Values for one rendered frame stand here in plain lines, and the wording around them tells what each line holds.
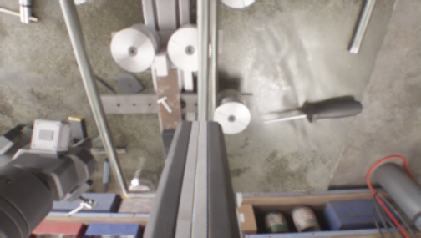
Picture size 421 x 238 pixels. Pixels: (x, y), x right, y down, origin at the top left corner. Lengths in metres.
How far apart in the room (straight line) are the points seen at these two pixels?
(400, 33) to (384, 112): 0.52
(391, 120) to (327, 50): 1.56
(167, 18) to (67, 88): 0.22
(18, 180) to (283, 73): 0.39
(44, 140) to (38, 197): 0.08
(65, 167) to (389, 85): 1.72
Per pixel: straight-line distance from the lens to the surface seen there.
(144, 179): 0.47
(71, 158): 0.37
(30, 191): 0.33
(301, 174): 0.53
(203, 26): 0.18
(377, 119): 1.85
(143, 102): 0.35
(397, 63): 1.72
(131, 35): 0.27
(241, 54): 0.36
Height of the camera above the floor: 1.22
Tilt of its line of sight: 60 degrees down
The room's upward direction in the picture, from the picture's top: 178 degrees clockwise
